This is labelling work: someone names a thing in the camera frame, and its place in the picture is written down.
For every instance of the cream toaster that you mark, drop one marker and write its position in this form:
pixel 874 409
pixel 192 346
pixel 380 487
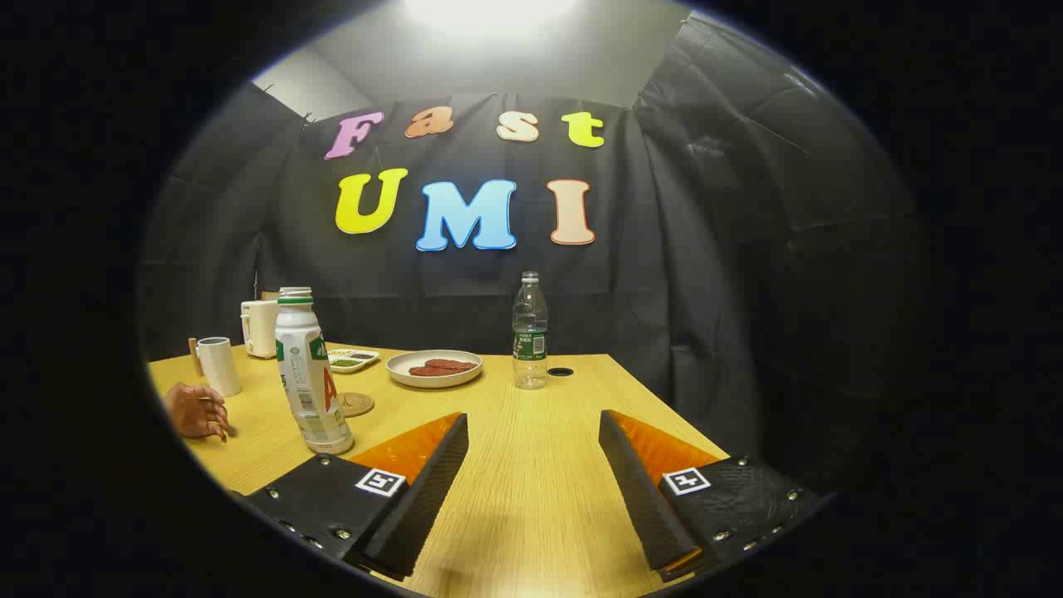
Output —
pixel 259 329

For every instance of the round wooden coaster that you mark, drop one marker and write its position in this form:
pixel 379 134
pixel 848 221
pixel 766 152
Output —
pixel 360 405

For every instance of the white juice bottle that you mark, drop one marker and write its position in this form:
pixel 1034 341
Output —
pixel 301 374

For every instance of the wooden table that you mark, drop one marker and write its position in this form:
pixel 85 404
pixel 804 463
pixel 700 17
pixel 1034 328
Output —
pixel 531 465

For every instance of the red meat slices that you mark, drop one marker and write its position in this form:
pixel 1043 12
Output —
pixel 444 367

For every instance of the beige round plate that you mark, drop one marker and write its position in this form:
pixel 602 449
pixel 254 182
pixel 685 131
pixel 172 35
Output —
pixel 402 373

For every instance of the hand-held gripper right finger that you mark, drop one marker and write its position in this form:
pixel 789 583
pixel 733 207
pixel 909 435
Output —
pixel 641 498

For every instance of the sectioned dish with beans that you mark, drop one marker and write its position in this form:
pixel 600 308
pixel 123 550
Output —
pixel 352 360

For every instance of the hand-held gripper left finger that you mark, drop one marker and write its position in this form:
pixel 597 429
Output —
pixel 422 508

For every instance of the clear plastic water bottle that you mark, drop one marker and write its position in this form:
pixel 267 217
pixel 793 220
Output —
pixel 530 345

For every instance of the black backdrop cloth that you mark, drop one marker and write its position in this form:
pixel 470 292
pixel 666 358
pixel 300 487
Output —
pixel 681 274

